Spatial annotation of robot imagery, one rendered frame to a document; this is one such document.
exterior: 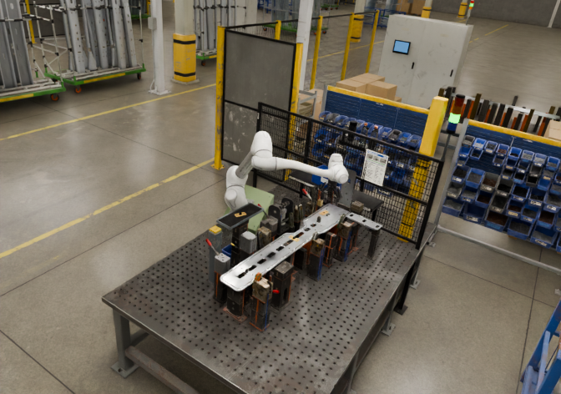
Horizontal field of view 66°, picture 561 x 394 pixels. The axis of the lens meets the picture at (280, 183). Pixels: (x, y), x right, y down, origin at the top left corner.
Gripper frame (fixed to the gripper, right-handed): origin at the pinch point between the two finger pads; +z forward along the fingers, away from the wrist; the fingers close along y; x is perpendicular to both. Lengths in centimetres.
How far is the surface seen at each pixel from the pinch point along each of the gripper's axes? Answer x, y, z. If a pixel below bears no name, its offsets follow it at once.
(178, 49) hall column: 411, -662, 40
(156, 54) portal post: 317, -621, 33
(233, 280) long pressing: -112, -1, 13
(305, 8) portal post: 346, -278, -100
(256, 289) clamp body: -110, 17, 12
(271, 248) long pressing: -68, -4, 13
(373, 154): 54, 7, -27
